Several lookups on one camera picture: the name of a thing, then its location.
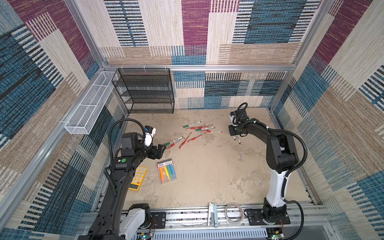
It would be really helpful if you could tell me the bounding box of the white wire mesh basket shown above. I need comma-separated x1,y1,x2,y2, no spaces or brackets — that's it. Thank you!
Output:
65,71,115,135

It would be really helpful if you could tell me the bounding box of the yellow calculator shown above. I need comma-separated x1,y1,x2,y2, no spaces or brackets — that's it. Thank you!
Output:
129,167,148,191

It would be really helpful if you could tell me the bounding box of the black wire mesh shelf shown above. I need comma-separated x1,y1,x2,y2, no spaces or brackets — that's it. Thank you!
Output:
112,68,175,114

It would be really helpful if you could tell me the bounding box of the metal bracket on rail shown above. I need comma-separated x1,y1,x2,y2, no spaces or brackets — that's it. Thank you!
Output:
207,203,219,228

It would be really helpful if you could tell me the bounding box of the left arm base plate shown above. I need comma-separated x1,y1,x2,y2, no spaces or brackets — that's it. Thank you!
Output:
147,212,167,230

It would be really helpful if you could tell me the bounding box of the green marker top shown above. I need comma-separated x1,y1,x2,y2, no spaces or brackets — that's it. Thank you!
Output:
183,121,201,128

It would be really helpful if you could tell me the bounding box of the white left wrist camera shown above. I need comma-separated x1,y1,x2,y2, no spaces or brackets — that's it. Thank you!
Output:
144,126,156,148

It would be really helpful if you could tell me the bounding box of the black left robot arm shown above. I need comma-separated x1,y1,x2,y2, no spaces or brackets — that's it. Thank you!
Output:
79,118,166,240

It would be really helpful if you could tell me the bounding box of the highlighter pack in clear case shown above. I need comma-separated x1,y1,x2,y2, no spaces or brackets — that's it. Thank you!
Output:
157,159,177,184

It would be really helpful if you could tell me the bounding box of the coiled clear cable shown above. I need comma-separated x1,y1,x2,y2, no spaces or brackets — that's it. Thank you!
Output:
224,202,245,224

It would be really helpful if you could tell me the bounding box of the green marker left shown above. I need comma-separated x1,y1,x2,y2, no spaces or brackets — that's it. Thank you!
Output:
164,137,184,146

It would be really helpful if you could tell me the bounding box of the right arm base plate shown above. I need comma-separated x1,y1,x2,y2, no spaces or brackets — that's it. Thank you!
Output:
244,206,291,226

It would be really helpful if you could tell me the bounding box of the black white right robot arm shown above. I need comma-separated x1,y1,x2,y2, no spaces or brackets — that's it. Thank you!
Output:
229,103,308,225

